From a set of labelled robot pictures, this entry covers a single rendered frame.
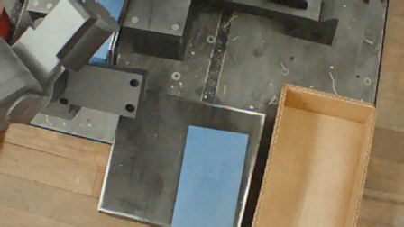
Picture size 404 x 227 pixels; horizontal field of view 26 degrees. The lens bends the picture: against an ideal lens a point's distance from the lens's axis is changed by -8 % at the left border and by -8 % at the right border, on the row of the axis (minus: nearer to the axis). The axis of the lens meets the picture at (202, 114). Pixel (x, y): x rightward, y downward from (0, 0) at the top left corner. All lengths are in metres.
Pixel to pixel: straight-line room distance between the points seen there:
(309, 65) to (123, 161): 0.26
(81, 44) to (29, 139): 0.32
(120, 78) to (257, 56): 0.30
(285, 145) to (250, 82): 0.09
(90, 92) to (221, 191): 0.24
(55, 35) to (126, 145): 0.30
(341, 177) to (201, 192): 0.17
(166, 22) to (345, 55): 0.24
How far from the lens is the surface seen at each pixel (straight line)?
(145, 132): 1.09
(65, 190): 1.11
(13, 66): 0.79
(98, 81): 0.90
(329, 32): 1.12
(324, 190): 1.10
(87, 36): 0.83
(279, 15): 1.10
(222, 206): 1.07
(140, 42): 1.11
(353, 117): 1.11
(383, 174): 1.12
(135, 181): 1.08
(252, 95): 1.13
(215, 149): 1.08
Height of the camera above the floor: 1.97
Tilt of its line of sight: 72 degrees down
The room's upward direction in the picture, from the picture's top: straight up
